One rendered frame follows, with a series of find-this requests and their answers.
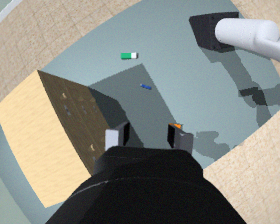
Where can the light wooden chest of drawers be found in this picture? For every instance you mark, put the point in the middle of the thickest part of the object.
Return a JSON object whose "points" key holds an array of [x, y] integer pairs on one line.
{"points": [[40, 142]]}

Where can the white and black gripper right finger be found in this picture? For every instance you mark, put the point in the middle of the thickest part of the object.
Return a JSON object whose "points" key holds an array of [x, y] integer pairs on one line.
{"points": [[178, 139]]}

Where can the wooden drawer front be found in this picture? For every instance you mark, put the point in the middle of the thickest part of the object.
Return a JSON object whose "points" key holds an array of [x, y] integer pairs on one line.
{"points": [[96, 135], [84, 145], [90, 101], [79, 102], [60, 99], [103, 125]]}

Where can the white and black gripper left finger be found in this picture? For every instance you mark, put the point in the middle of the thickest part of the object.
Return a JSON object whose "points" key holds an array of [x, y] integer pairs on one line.
{"points": [[117, 136]]}

